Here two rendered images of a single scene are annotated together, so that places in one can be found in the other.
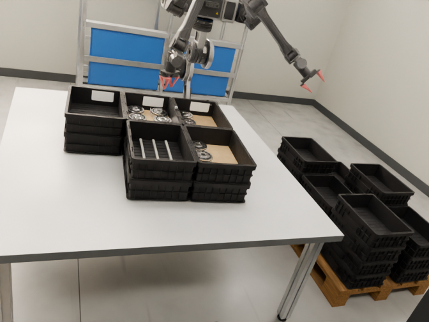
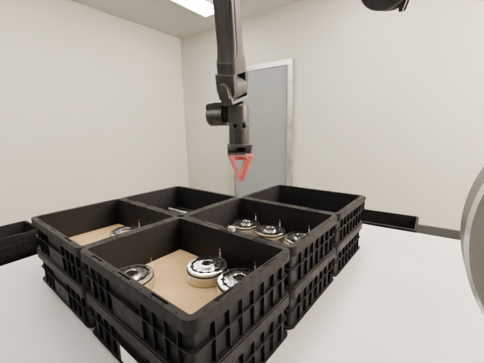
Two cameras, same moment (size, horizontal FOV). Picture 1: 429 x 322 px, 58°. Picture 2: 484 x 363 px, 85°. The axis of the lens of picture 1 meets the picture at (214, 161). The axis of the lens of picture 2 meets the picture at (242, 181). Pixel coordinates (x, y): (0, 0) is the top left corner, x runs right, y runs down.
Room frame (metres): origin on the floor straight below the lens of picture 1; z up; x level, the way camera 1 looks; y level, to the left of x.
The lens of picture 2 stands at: (2.73, -0.01, 1.20)
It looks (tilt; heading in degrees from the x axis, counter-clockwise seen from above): 11 degrees down; 150
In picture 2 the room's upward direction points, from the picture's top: 1 degrees counter-clockwise
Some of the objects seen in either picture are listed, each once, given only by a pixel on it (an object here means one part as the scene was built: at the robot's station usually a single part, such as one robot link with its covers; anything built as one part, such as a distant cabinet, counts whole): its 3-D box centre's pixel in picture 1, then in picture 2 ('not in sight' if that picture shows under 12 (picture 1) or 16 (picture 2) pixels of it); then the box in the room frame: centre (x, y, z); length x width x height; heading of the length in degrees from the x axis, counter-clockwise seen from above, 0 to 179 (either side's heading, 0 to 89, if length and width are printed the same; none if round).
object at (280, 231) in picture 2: (137, 117); (270, 230); (2.03, 0.49, 0.86); 0.10 x 0.10 x 0.01
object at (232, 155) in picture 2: (170, 79); (240, 163); (2.09, 0.35, 1.10); 0.07 x 0.07 x 0.09; 65
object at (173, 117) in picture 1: (149, 117); (258, 234); (2.06, 0.43, 0.87); 0.40 x 0.30 x 0.11; 21
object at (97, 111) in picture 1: (95, 111); (302, 211); (1.95, 0.71, 0.87); 0.40 x 0.30 x 0.11; 21
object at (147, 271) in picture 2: not in sight; (131, 275); (2.09, 0.04, 0.86); 0.10 x 0.10 x 0.01
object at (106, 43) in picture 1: (126, 61); not in sight; (3.86, 1.12, 0.60); 0.72 x 0.03 x 0.56; 115
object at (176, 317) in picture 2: (200, 114); (183, 253); (2.16, 0.15, 0.92); 0.40 x 0.30 x 0.02; 21
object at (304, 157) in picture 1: (299, 172); not in sight; (2.82, -0.70, 0.37); 0.40 x 0.30 x 0.45; 25
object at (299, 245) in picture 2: (150, 108); (258, 219); (2.06, 0.43, 0.92); 0.40 x 0.30 x 0.02; 21
